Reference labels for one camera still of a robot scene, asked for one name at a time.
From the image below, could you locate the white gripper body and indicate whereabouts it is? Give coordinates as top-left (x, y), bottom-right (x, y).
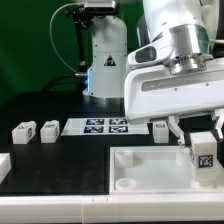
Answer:
top-left (123, 43), bottom-right (224, 126)

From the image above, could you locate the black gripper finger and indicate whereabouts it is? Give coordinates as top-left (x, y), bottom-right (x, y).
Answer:
top-left (168, 116), bottom-right (185, 147)
top-left (211, 109), bottom-right (224, 142)

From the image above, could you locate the white square tabletop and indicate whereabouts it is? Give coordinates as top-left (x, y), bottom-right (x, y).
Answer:
top-left (109, 146), bottom-right (224, 194)

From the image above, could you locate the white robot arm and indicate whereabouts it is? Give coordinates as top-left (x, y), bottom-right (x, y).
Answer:
top-left (84, 0), bottom-right (224, 144)

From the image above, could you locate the white sheet with tags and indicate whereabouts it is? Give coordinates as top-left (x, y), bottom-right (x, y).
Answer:
top-left (62, 117), bottom-right (149, 136)

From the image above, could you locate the white obstacle fence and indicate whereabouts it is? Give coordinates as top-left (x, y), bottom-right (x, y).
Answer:
top-left (0, 193), bottom-right (224, 224)

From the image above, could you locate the white block left edge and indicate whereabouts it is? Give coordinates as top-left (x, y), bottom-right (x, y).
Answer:
top-left (0, 153), bottom-right (11, 184)

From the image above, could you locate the grey cable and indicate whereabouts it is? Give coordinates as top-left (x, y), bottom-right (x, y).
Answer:
top-left (42, 3), bottom-right (88, 92)

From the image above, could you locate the black camera on stand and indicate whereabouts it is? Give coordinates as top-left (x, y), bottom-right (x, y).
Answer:
top-left (65, 0), bottom-right (118, 68)

